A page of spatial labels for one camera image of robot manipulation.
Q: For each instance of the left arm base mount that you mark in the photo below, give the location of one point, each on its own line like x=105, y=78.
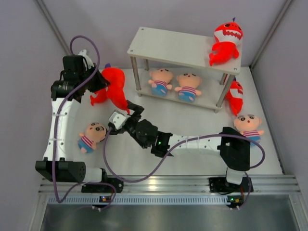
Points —
x=99, y=188

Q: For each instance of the boy plush doll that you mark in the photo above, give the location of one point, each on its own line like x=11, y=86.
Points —
x=94, y=133
x=160, y=81
x=187, y=89
x=248, y=126

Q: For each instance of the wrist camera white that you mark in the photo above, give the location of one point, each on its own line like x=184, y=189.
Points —
x=117, y=120
x=88, y=63

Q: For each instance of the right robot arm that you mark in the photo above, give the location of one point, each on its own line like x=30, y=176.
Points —
x=229, y=145

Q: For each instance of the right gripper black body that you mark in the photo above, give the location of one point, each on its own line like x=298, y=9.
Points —
x=131, y=127

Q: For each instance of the red shark plush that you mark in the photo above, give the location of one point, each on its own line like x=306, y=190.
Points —
x=228, y=37
x=99, y=97
x=114, y=92
x=234, y=97

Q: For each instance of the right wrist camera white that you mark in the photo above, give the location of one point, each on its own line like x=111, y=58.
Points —
x=117, y=120

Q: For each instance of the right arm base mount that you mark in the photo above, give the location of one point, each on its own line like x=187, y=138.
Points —
x=220, y=185

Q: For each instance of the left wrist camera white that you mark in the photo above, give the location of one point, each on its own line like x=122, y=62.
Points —
x=88, y=63

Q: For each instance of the aluminium rail front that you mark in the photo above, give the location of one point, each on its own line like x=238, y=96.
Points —
x=179, y=190

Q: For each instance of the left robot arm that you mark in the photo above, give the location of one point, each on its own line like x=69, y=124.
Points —
x=79, y=75

